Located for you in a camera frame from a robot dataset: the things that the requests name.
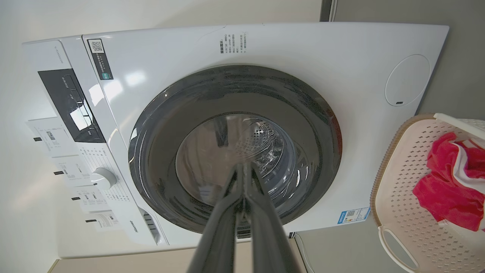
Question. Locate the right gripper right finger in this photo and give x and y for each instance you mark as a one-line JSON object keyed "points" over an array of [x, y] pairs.
{"points": [[267, 242]]}

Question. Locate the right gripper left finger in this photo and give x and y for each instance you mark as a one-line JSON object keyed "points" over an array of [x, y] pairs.
{"points": [[219, 235]]}

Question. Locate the cream perforated laundry basket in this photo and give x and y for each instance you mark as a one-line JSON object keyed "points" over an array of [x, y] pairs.
{"points": [[401, 197]]}

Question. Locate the blue energy label sticker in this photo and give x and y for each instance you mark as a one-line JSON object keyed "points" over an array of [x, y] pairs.
{"points": [[354, 215]]}

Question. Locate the dark round washer door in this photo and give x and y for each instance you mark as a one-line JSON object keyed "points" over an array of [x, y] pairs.
{"points": [[159, 151]]}

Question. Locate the white paper label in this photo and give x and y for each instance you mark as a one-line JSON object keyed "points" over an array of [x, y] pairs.
{"points": [[91, 199], [72, 170], [51, 137], [104, 220]]}

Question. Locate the white washer control knob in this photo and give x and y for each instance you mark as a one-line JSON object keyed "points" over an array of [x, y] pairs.
{"points": [[104, 179]]}

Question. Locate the red and white garment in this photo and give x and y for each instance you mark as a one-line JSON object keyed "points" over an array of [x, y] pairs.
{"points": [[439, 189]]}

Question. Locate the printed warning text label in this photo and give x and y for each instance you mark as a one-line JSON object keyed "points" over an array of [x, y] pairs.
{"points": [[233, 42]]}

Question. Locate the black washer display panel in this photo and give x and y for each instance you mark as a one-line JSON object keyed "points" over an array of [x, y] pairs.
{"points": [[68, 106]]}

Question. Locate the white front-load washing machine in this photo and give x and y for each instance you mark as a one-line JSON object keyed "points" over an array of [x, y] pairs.
{"points": [[303, 45]]}

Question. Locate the dark QR code sticker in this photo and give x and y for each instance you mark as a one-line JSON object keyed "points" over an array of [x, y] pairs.
{"points": [[100, 60]]}

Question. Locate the round white filter cover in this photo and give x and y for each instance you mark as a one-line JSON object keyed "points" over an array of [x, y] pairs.
{"points": [[407, 80]]}

